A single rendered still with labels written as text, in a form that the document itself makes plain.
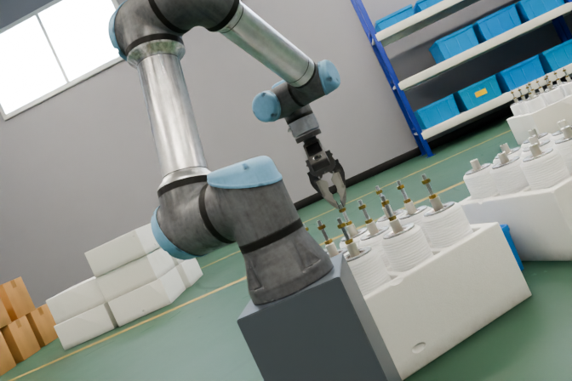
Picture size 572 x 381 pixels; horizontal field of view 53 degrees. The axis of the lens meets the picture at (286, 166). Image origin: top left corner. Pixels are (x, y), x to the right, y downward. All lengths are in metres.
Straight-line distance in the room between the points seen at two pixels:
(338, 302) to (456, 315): 0.44
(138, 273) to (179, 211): 2.94
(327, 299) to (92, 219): 6.51
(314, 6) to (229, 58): 1.13
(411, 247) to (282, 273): 0.42
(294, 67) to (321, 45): 5.32
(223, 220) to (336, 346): 0.27
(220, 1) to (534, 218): 0.92
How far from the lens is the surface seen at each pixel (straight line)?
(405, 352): 1.24
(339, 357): 0.94
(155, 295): 3.95
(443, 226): 1.33
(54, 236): 7.59
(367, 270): 1.23
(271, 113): 1.38
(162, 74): 1.13
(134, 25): 1.17
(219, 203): 0.96
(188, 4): 1.12
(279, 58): 1.26
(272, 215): 0.94
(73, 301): 4.21
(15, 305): 5.17
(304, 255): 0.95
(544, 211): 1.51
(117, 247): 3.97
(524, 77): 6.03
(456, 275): 1.30
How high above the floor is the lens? 0.48
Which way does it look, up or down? level
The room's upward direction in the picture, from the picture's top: 25 degrees counter-clockwise
